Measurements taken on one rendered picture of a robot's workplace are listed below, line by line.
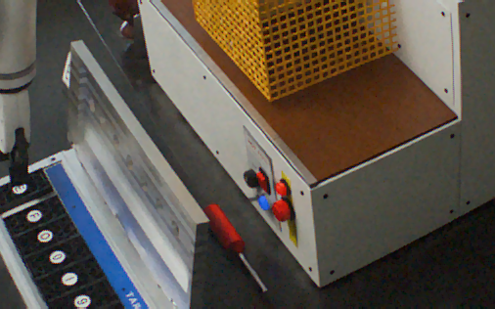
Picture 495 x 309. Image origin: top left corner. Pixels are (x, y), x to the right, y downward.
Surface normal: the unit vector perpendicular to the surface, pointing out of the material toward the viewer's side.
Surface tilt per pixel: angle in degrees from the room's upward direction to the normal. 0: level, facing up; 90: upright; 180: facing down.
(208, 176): 0
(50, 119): 0
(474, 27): 90
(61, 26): 0
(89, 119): 76
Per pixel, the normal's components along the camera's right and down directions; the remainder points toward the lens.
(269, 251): -0.11, -0.74
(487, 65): 0.46, 0.55
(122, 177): -0.88, 0.19
